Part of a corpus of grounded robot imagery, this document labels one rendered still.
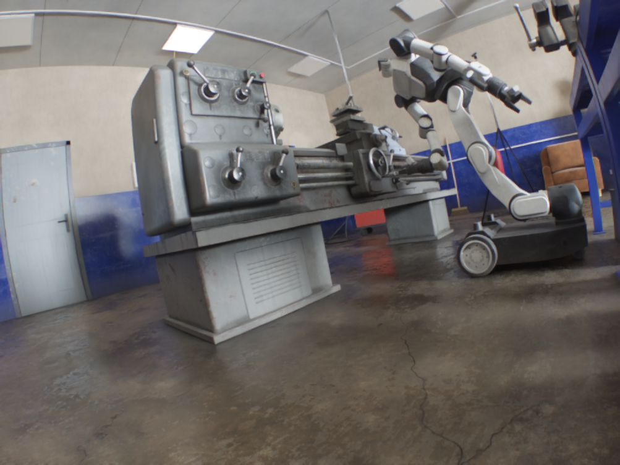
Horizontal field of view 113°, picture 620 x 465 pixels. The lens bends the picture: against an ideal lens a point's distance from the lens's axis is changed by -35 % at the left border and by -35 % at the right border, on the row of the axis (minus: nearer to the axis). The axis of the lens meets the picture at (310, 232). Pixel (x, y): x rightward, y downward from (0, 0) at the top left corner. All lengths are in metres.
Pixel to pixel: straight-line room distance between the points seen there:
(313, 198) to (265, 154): 0.51
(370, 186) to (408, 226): 1.35
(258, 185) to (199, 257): 0.40
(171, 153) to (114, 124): 3.65
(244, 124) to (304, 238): 0.66
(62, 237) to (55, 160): 1.03
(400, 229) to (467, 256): 1.82
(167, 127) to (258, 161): 0.43
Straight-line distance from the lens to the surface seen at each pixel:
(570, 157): 5.46
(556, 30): 1.45
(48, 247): 4.46
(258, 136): 1.63
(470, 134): 1.76
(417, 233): 3.24
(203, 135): 1.47
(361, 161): 2.01
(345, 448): 0.62
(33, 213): 4.52
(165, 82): 1.51
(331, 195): 1.96
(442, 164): 1.82
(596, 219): 2.30
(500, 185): 1.72
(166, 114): 1.44
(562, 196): 1.68
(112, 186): 4.68
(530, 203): 1.65
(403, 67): 1.86
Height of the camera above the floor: 0.41
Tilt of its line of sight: 2 degrees down
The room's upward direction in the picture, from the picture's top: 11 degrees counter-clockwise
